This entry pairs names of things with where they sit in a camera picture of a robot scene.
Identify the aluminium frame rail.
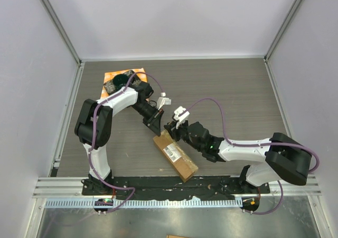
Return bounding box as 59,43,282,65
33,175,322,198

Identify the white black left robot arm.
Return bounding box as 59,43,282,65
74,81,164,196

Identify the black patterned tray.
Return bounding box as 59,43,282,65
103,70,143,96

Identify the dark green round bowl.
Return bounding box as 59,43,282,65
112,74,129,90

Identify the orange checkered cloth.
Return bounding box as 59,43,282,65
100,68,147,99

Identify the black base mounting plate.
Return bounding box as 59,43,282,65
81,176,270,201

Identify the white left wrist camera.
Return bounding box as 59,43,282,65
156,92,172,110

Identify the cardboard box on floor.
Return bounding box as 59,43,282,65
166,234,189,238

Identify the brown cardboard express box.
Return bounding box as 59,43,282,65
153,130,199,182

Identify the white slotted cable duct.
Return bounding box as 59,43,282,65
45,197,242,209

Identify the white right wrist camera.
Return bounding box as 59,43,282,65
173,106,190,128

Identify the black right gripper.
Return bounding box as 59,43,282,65
165,118,203,152

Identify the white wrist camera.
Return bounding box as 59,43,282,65
173,106,190,128
156,92,172,110

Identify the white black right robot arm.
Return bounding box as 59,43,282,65
164,121,312,193

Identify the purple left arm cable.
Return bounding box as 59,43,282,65
88,73,166,215

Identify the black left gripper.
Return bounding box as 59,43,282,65
132,102,164,136

